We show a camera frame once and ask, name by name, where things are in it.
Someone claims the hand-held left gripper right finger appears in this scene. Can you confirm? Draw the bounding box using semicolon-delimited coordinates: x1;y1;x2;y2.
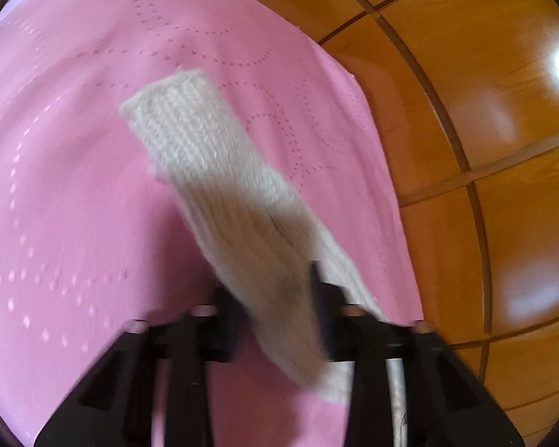
307;261;525;447

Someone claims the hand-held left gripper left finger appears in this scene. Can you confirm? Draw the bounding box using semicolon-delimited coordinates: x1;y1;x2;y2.
35;286;243;447

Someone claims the pink blanket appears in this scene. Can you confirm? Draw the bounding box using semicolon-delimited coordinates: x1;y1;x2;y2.
0;0;426;447

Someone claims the wooden panelled headboard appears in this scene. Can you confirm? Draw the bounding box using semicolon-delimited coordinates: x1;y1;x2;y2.
230;0;559;447

